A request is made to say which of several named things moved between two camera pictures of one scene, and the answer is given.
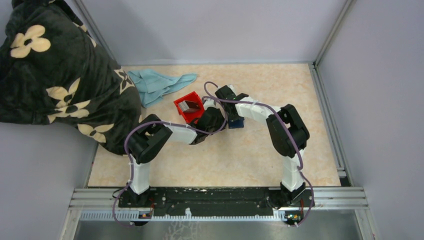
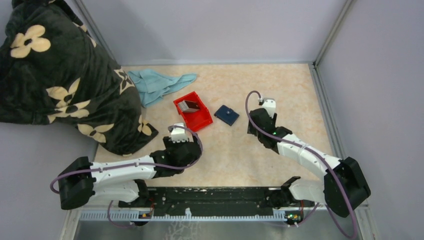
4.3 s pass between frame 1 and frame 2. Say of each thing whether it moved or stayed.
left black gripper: moved
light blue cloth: stayed
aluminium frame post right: stayed
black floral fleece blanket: stayed
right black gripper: moved
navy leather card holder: moved
